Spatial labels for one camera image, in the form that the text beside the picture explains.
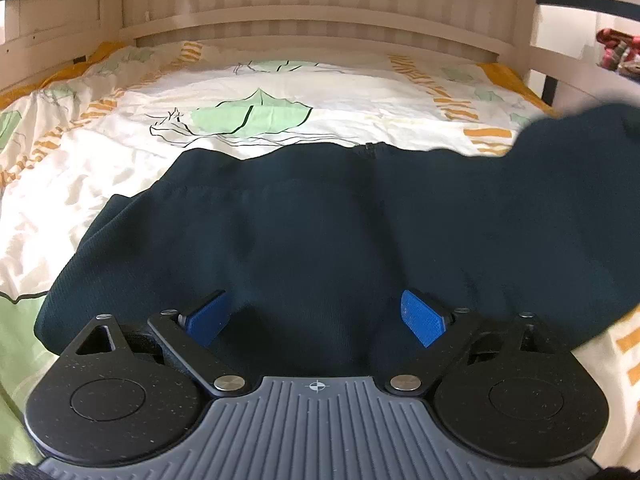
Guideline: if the dark navy hoodie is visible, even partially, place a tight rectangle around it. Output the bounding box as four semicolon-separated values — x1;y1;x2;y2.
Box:
34;102;640;380

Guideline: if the white leaf-print duvet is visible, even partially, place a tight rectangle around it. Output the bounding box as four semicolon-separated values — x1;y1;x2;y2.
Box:
0;40;640;480

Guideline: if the red patterned item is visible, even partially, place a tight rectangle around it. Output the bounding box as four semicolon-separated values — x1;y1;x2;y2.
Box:
595;26;640;80

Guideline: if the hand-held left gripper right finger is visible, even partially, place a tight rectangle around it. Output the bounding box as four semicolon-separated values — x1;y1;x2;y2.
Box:
384;288;573;395

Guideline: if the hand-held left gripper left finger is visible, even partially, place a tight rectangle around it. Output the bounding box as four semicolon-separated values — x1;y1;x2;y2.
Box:
59;289;247;395

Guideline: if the white wooden bed frame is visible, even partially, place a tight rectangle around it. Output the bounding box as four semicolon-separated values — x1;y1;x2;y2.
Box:
0;0;640;111

